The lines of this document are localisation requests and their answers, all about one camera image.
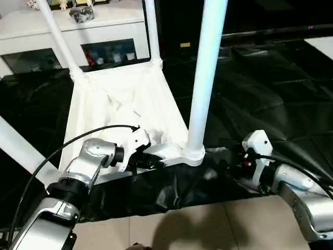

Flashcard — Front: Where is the white plastic table top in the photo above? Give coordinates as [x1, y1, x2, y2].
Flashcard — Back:
[58, 61, 206, 187]

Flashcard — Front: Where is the black work mat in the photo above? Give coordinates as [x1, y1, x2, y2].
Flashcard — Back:
[0, 39, 333, 222]

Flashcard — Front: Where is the black low shelf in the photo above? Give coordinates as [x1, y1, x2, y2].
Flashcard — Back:
[221, 24, 333, 40]

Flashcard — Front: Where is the white flat panel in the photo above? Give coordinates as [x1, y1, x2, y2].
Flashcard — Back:
[304, 36, 333, 62]

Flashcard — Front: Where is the clear bag of dark parts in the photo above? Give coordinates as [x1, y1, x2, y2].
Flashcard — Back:
[69, 6, 94, 23]

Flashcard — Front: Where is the white cabinet with glass doors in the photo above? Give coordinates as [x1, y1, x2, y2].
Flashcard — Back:
[0, 0, 151, 75]

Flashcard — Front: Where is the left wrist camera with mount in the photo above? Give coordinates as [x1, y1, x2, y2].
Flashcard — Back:
[118, 129, 151, 172]

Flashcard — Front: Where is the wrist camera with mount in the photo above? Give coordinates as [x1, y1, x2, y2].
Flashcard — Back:
[118, 129, 151, 172]
[241, 129, 273, 187]

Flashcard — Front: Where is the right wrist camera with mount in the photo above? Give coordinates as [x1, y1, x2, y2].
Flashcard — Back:
[241, 129, 273, 187]

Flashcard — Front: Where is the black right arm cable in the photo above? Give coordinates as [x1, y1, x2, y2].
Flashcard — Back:
[248, 148, 333, 195]

